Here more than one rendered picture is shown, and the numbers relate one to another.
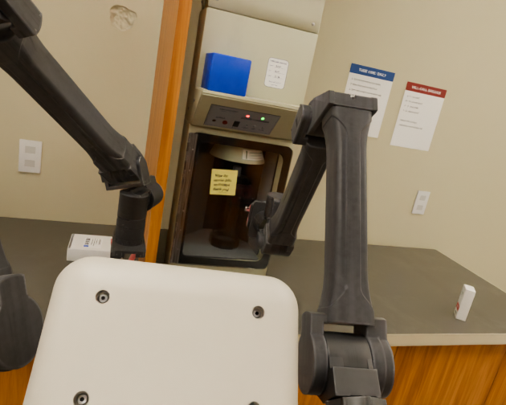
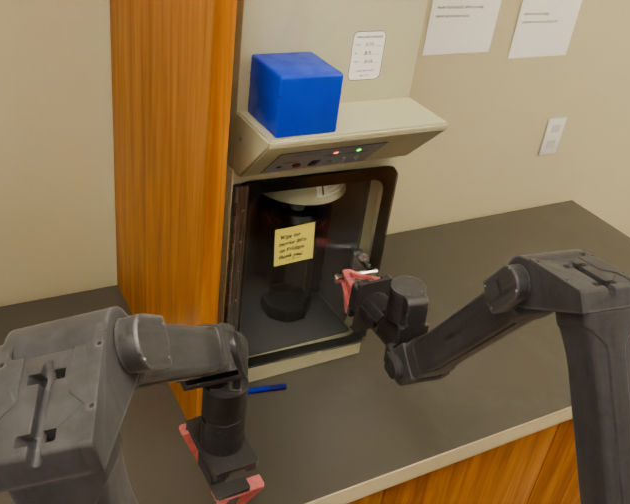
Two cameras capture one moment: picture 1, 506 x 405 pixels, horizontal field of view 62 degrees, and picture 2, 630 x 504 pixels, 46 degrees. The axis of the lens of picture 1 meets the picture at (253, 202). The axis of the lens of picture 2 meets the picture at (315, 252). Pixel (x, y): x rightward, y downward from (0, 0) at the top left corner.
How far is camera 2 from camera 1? 51 cm
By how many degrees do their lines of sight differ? 20
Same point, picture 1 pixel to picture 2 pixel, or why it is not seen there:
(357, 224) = not seen: outside the picture
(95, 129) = (197, 366)
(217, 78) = (290, 116)
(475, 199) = not seen: outside the picture
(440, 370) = not seen: hidden behind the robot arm
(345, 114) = (604, 323)
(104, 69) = (11, 37)
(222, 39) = (275, 23)
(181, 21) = (222, 36)
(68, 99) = (176, 367)
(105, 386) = not seen: outside the picture
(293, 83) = (394, 63)
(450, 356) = not seen: hidden behind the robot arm
